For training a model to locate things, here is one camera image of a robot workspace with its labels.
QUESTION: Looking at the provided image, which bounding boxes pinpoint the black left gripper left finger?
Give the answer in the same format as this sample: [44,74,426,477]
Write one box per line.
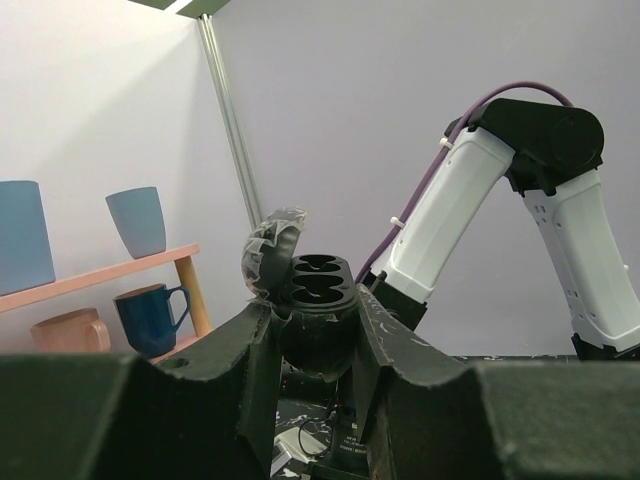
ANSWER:
[1,303,280,479]

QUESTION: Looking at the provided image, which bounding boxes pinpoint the dark blue ceramic mug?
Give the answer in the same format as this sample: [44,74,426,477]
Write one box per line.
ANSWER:
[113,284,191,359]

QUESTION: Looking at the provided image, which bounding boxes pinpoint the pink three-tier shelf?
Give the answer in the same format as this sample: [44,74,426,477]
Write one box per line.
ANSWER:
[0,242,214,366]

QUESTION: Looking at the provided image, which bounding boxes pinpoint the blue plastic tumbler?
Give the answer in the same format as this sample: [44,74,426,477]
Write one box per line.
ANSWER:
[105,186,167,259]
[1,180,56,296]

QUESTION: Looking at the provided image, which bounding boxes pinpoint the left blue plastic tumbler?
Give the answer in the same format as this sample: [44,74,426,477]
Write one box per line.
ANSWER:
[1,180,56,296]

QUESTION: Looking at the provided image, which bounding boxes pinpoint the black earbud charging case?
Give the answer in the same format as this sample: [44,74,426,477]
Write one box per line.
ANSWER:
[241,207,359,382]

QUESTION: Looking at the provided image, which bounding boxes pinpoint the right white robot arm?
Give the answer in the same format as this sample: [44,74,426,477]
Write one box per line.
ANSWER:
[367,98,639,359]

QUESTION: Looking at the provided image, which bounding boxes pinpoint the right blue plastic tumbler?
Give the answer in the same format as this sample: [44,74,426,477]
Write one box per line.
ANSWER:
[105,186,167,259]

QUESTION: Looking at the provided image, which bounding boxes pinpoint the aluminium frame post right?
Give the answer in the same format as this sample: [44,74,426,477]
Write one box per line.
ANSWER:
[197,14,264,227]

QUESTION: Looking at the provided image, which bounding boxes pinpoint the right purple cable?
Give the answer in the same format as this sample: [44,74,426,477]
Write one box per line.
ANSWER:
[355,79,576,284]

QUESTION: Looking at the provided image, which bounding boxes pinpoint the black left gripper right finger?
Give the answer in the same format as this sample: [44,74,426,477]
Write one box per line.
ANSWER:
[353,286,639,479]

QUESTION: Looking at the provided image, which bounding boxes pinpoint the pink ceramic mug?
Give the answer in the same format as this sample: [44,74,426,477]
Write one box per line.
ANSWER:
[30,308,111,353]

